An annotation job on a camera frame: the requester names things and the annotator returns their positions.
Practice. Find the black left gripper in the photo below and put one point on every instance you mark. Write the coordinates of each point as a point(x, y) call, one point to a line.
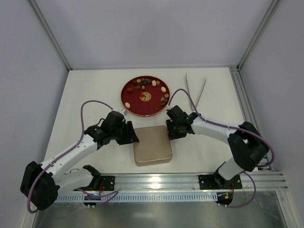
point(124, 132)

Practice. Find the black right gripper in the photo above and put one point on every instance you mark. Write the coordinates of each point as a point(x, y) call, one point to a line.
point(175, 126)

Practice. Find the gold tin lid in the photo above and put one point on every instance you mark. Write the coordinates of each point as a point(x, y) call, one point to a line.
point(154, 146)

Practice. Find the metal serving tongs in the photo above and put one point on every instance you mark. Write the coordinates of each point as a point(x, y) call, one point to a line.
point(195, 87)

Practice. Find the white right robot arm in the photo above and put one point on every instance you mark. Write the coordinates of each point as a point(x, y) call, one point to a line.
point(247, 146)

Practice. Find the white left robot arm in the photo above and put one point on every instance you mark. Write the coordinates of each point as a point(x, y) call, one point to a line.
point(43, 182)

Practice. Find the round red lacquer tray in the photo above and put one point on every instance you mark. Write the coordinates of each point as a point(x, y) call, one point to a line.
point(146, 99)

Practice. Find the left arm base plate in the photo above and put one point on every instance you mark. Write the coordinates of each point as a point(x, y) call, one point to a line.
point(107, 183)

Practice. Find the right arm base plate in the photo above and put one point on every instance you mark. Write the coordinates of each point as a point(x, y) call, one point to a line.
point(217, 182)

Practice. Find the slotted cable duct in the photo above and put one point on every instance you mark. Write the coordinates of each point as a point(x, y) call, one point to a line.
point(140, 197)

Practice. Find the aluminium side rail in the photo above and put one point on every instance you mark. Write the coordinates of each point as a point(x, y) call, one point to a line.
point(243, 98)

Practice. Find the aluminium front rail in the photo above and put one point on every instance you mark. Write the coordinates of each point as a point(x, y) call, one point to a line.
point(259, 180)

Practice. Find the aluminium frame post right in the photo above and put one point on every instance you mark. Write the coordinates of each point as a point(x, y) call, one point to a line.
point(269, 13)

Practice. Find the aluminium frame post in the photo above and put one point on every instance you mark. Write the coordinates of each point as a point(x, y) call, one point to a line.
point(42, 20)
point(269, 13)

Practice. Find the aluminium frame post left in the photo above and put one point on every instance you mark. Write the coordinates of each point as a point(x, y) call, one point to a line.
point(42, 20)

